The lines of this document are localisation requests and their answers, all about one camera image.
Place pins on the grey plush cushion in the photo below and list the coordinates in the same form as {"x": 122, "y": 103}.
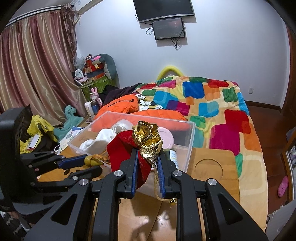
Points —
{"x": 109, "y": 66}

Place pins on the pink macaron case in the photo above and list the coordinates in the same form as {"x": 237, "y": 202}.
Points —
{"x": 167, "y": 137}

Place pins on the yellow gourd charm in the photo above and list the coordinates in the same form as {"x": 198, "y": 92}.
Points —
{"x": 96, "y": 160}

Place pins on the dark purple clothing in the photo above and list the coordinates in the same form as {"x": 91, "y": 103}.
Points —
{"x": 111, "y": 93}

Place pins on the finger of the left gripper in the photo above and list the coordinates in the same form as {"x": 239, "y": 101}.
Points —
{"x": 54, "y": 181}
{"x": 50, "y": 161}

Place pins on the small wall monitor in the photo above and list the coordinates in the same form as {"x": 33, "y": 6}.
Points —
{"x": 169, "y": 28}

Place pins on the teal dinosaur plush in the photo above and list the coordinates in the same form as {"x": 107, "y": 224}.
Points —
{"x": 71, "y": 121}

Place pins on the black wall television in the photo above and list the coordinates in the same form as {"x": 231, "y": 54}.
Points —
{"x": 148, "y": 10}

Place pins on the pink striped curtain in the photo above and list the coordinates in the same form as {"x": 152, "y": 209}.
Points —
{"x": 37, "y": 55}

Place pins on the pink rabbit toy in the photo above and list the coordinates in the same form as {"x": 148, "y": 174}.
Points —
{"x": 95, "y": 96}

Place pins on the pile of papers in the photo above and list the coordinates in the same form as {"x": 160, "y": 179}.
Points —
{"x": 63, "y": 142}

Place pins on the yellow curved headboard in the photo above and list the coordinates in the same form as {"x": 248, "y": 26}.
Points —
{"x": 169, "y": 69}

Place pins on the green gift box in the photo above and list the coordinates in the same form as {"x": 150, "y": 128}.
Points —
{"x": 99, "y": 83}

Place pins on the clear plastic storage box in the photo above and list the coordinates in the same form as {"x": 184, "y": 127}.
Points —
{"x": 183, "y": 142}

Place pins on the green glass bottle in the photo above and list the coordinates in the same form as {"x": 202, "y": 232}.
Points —
{"x": 173, "y": 157}

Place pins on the orange down jacket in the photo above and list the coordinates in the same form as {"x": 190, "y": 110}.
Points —
{"x": 127, "y": 107}

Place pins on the white thermos bottle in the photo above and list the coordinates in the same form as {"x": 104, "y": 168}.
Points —
{"x": 88, "y": 108}

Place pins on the colourful patchwork quilt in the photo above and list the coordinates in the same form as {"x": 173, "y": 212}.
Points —
{"x": 222, "y": 120}

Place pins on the red gold gift pouch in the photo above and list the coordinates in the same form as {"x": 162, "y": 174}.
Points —
{"x": 146, "y": 139}

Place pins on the pink croc shoe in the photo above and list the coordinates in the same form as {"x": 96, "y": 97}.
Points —
{"x": 282, "y": 187}

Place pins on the white drawstring pouch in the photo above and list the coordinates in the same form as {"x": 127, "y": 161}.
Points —
{"x": 99, "y": 144}

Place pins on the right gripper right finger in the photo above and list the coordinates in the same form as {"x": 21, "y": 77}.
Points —
{"x": 164, "y": 175}

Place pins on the yellow garment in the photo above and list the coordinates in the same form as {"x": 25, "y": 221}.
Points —
{"x": 40, "y": 136}

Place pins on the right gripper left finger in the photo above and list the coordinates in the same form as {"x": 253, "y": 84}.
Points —
{"x": 131, "y": 174}

